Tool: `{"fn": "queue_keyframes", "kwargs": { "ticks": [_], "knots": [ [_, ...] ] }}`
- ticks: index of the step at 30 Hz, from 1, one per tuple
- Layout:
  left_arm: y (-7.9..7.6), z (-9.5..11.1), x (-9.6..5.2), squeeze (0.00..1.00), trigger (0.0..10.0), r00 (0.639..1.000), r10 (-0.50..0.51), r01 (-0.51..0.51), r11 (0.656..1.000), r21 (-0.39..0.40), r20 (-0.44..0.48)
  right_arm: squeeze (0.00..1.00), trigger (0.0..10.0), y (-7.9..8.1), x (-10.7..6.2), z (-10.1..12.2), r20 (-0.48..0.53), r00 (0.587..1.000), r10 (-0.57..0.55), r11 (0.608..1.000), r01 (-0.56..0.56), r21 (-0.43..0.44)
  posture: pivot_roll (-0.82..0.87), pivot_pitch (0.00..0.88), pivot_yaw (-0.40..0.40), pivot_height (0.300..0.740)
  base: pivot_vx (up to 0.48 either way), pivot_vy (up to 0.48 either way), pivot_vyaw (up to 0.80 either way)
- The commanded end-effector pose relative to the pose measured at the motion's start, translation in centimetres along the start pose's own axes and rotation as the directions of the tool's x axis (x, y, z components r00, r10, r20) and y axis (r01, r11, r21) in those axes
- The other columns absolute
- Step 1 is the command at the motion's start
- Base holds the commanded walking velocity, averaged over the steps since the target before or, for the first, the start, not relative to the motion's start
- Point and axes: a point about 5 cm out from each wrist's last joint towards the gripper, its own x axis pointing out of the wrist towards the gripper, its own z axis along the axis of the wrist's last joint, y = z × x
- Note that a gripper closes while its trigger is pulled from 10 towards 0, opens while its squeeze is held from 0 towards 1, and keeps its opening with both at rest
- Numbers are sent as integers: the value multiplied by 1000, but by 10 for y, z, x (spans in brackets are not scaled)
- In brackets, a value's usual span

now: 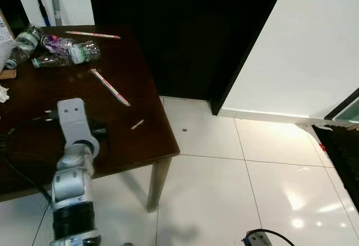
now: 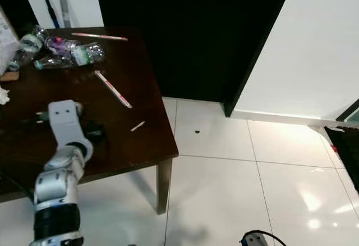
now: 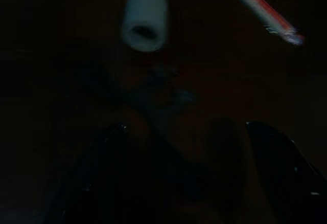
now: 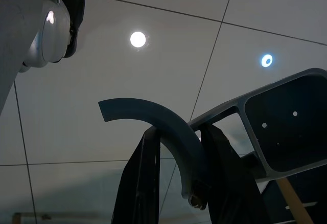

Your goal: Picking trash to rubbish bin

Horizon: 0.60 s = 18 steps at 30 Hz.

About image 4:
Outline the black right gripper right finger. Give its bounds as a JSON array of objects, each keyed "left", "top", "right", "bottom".
[{"left": 200, "top": 123, "right": 271, "bottom": 224}]

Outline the dark blue curved trash piece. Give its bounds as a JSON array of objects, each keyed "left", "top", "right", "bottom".
[{"left": 98, "top": 97, "right": 213, "bottom": 211}]

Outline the grey plastic rubbish bin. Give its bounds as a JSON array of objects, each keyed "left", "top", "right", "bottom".
[{"left": 188, "top": 68, "right": 327, "bottom": 183}]

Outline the light wooden furniture leg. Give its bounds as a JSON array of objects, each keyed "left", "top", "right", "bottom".
[{"left": 277, "top": 177, "right": 315, "bottom": 224}]

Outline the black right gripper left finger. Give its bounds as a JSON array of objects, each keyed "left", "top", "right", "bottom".
[{"left": 111, "top": 126, "right": 161, "bottom": 224}]

